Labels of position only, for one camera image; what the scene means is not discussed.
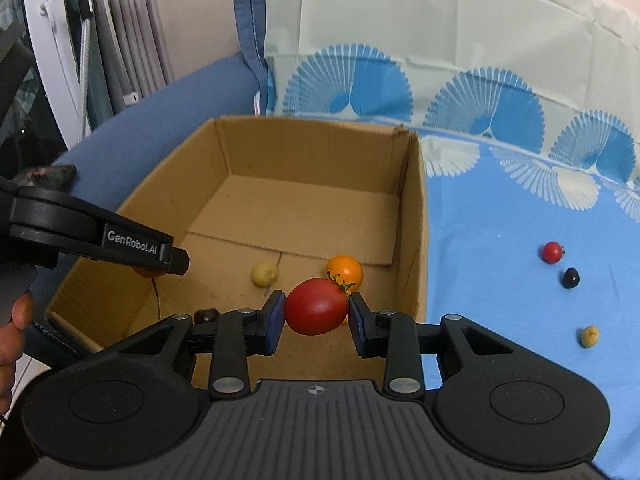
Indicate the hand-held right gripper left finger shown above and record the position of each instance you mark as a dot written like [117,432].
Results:
[275,322]

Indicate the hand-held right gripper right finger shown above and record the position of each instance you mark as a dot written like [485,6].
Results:
[357,327]

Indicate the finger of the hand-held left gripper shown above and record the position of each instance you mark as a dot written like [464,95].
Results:
[75,230]

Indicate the red cherry tomato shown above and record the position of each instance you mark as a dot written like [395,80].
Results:
[552,252]
[315,307]

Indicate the small yellow fruit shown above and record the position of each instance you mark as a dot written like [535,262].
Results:
[262,274]
[590,336]

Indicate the small orange fruit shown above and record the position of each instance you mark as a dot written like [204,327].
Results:
[149,274]
[345,267]

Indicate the small dark fruit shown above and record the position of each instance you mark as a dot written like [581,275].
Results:
[206,316]
[570,278]

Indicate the brown cardboard box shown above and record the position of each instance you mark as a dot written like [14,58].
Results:
[300,160]

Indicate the person's left hand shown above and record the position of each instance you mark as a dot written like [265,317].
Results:
[7,360]

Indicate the white curtain clip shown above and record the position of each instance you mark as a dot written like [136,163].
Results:
[131,96]

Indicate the blue fan-print blanket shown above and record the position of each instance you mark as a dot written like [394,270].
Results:
[500,210]

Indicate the grey curtain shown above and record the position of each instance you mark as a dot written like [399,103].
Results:
[130,25]

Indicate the blue denim cloth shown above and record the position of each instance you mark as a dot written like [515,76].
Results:
[247,35]

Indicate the white door frame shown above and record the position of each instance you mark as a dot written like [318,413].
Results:
[55,50]

